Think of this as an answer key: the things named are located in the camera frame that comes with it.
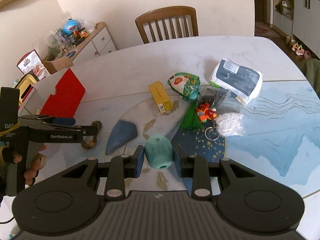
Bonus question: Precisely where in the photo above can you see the green padded chair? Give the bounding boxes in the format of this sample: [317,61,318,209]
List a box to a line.
[298,58,320,98]

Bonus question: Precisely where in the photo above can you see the brown wooden chair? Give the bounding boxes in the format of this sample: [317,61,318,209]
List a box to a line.
[135,5,199,44]

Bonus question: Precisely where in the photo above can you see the white wall cupboard unit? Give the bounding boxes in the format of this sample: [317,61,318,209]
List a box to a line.
[273,0,319,54]

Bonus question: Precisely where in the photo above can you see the white sideboard cabinet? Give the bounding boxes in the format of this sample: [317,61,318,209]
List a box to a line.
[42,22,118,75]

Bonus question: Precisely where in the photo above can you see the clear bag white beads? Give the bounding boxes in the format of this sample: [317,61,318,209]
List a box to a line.
[215,112,245,137]

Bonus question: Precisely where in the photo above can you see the red white snack bag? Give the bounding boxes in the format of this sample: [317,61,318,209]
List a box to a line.
[17,49,50,80]

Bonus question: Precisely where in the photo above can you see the brown knotted rope toy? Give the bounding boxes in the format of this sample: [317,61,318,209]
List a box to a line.
[81,121,102,150]

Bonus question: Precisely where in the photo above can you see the dark plastic bag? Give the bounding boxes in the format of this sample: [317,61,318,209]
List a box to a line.
[200,87,231,110]

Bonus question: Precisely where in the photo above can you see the green white embroidered pouch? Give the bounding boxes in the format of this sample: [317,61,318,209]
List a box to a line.
[167,72,201,102]

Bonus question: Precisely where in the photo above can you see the red cardboard box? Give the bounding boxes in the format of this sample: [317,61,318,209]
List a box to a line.
[22,68,86,118]

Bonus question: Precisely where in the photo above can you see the teal silicone cup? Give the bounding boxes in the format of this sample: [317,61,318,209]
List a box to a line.
[144,134,174,170]

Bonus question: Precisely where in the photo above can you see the yellow tissue box holder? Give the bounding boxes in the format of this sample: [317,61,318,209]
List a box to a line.
[15,73,39,107]

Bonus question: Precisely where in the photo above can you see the green tassel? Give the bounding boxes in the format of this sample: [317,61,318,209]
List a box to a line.
[180,101,203,131]

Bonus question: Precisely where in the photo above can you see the yellow small carton box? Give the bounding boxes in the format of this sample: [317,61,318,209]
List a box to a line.
[149,81,173,113]

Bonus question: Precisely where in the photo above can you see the white blue tissue pack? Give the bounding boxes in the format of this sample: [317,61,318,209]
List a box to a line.
[209,59,263,105]

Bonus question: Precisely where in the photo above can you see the gloved left hand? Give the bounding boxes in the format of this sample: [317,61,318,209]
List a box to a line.
[1,144,47,198]

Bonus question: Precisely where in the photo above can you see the orange red keychain toy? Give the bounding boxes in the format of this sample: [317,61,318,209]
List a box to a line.
[195,103,217,123]

